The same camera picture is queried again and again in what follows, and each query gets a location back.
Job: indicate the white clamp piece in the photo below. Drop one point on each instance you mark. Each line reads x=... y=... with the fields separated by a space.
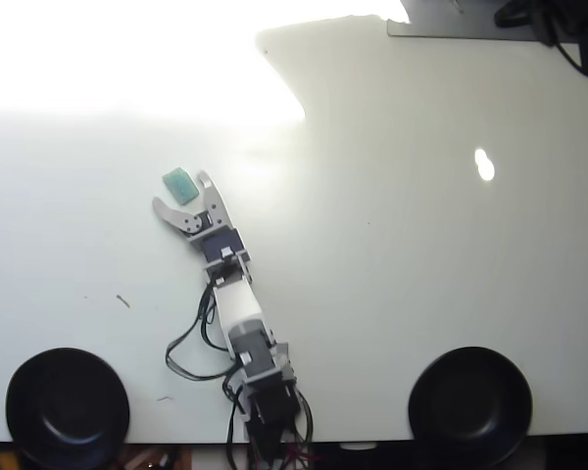
x=357 y=446

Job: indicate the black round bowl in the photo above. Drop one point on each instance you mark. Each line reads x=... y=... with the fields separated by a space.
x=68 y=406
x=470 y=406

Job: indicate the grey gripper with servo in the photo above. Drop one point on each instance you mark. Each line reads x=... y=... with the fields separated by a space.
x=223 y=242

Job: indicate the yellow object under table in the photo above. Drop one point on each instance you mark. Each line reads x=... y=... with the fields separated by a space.
x=6 y=461

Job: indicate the blue foam cube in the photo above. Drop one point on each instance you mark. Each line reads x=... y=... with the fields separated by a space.
x=179 y=185

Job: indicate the white Koch robot arm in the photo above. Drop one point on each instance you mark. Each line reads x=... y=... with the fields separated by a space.
x=240 y=303

